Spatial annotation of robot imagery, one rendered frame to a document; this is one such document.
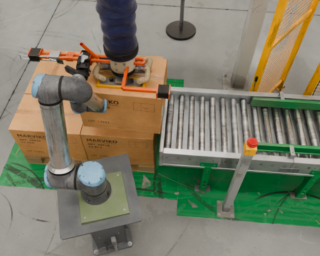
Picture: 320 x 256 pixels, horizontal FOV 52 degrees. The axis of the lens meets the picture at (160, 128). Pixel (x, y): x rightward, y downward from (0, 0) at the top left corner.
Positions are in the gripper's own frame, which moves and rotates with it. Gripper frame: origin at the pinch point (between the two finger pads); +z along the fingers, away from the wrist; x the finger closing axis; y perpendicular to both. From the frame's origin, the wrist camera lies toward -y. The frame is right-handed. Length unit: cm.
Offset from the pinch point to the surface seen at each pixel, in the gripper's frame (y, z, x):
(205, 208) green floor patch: 96, -50, -120
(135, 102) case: 37.5, -20.9, -19.6
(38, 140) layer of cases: -49, -18, -79
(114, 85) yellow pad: 22.8, -13.2, -11.3
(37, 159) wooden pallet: -60, -18, -110
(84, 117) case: -2.7, -19.0, -41.7
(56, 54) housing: -17.7, -0.4, 1.8
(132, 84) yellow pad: 34.9, -12.2, -10.9
